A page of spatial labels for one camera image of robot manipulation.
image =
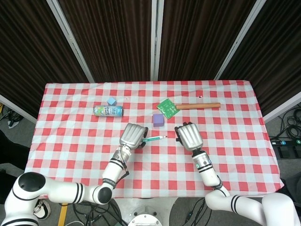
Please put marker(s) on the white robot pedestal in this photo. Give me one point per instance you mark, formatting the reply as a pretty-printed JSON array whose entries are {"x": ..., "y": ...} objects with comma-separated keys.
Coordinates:
[{"x": 150, "y": 207}]

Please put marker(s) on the white green marker body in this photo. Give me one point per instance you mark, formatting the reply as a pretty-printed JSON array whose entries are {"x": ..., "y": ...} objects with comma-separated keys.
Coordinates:
[{"x": 152, "y": 138}]

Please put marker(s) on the round metal flange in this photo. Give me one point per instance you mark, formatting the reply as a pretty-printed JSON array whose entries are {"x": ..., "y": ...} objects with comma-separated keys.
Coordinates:
[{"x": 145, "y": 220}]

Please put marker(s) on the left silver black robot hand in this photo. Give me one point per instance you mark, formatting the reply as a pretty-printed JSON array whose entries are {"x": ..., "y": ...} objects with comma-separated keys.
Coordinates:
[{"x": 131, "y": 136}]

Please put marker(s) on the orange brown wooden rod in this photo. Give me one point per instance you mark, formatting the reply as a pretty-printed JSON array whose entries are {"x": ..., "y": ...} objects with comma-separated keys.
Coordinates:
[{"x": 200, "y": 106}]

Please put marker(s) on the purple foam block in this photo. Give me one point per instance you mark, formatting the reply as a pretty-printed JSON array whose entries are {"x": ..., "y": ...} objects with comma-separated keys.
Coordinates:
[{"x": 158, "y": 120}]

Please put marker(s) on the white partition frame post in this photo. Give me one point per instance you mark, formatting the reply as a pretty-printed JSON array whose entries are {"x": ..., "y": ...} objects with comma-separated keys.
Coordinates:
[
  {"x": 240, "y": 40},
  {"x": 70, "y": 40},
  {"x": 156, "y": 40}
]

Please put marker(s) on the black white sneaker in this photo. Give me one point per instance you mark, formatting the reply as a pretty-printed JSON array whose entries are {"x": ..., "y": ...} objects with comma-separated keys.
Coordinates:
[{"x": 42, "y": 209}]

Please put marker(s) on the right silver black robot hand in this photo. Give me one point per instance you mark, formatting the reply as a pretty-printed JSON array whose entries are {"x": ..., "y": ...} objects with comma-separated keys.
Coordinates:
[{"x": 190, "y": 136}]

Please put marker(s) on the red white checkered tablecloth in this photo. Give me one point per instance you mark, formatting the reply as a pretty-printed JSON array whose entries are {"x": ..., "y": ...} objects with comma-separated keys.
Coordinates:
[{"x": 77, "y": 146}]

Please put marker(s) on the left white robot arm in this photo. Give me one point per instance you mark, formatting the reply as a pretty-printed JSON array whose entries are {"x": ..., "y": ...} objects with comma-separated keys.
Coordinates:
[{"x": 113, "y": 169}]

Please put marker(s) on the colourful drink can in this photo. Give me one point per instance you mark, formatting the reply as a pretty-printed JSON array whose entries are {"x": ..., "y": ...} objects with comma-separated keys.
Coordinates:
[{"x": 108, "y": 110}]

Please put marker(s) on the dark brown ribbed partition panel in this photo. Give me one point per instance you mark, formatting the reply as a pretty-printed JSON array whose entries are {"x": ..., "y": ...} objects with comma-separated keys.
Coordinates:
[
  {"x": 110, "y": 40},
  {"x": 200, "y": 40},
  {"x": 30, "y": 54},
  {"x": 277, "y": 54}
]

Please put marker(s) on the small light blue cube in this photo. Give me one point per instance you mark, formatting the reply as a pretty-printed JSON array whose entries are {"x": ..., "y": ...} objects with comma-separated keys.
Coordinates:
[{"x": 112, "y": 101}]

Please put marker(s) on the black power strip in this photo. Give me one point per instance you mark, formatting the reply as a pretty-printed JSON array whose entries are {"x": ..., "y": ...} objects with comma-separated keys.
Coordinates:
[{"x": 285, "y": 142}]

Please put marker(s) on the yellow floor tape strip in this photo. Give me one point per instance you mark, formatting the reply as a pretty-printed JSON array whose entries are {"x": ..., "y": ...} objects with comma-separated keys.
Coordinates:
[{"x": 62, "y": 215}]

